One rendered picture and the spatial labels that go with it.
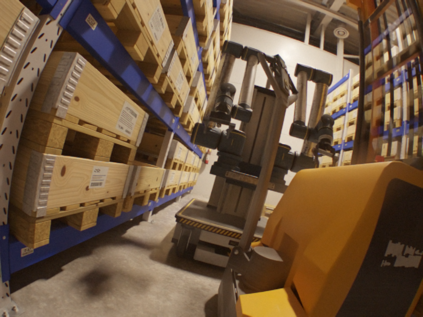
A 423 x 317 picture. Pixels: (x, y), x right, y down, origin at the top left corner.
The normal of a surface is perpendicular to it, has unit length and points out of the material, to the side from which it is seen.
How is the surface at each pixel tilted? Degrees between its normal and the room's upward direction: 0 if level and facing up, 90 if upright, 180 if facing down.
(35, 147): 90
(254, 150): 90
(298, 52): 90
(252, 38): 90
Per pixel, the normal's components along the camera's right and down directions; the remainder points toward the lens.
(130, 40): -0.02, -0.07
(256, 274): -0.63, -0.23
